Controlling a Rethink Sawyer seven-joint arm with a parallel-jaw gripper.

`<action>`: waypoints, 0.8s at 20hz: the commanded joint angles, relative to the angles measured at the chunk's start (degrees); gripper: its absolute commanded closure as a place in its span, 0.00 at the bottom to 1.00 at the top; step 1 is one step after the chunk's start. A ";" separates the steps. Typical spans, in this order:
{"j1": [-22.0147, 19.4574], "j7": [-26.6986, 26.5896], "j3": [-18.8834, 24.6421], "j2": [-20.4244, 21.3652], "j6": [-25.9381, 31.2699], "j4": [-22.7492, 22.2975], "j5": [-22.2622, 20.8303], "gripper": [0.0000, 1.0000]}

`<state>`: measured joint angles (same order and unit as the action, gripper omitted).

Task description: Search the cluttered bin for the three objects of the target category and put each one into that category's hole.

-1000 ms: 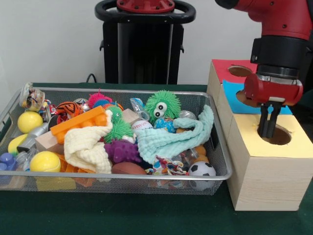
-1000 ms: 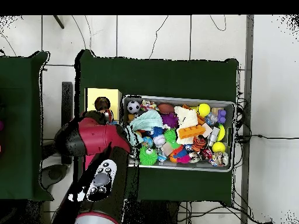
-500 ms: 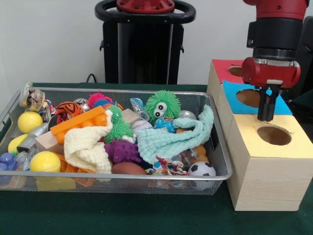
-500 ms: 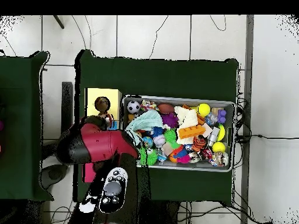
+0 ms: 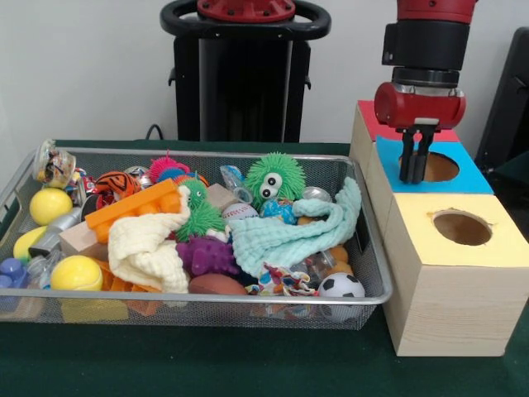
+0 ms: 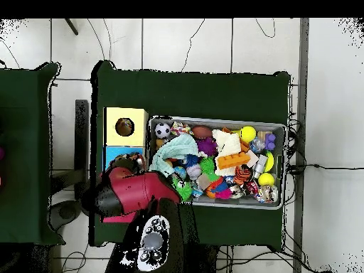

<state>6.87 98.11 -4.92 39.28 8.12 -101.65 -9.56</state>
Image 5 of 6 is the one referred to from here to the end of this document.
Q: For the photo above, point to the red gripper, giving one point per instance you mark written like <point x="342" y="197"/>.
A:
<point x="417" y="105"/>

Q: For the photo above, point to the green puffer ball with eyes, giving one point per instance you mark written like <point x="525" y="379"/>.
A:
<point x="287" y="173"/>

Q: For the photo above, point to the mint green cloth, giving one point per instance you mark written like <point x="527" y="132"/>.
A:
<point x="273" y="244"/>

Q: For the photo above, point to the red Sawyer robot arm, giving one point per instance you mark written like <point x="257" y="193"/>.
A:
<point x="430" y="41"/>

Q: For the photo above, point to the wooden box with three holes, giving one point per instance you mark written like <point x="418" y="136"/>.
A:
<point x="454" y="314"/>

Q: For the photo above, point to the shallow mesh bin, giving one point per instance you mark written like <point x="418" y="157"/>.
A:
<point x="206" y="308"/>

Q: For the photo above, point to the black stand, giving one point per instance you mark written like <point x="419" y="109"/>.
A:
<point x="508" y="103"/>

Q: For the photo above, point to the small soccer ball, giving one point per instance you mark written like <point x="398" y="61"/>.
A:
<point x="341" y="283"/>

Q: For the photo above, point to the green spiky caterpillar toy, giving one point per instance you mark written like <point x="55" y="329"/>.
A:
<point x="202" y="217"/>

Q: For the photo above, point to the purple spiky toy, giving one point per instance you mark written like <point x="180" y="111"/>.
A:
<point x="206" y="256"/>

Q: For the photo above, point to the brown toy football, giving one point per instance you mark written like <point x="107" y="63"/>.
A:
<point x="217" y="285"/>

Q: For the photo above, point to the orange toy brick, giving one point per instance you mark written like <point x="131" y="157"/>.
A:
<point x="132" y="202"/>

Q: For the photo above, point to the cream yellow cloth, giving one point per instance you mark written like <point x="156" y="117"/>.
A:
<point x="140" y="244"/>

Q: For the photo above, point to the yellow tennis ball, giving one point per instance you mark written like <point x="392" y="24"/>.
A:
<point x="76" y="273"/>

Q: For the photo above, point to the smooth yellow ball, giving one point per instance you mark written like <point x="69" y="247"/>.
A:
<point x="50" y="206"/>

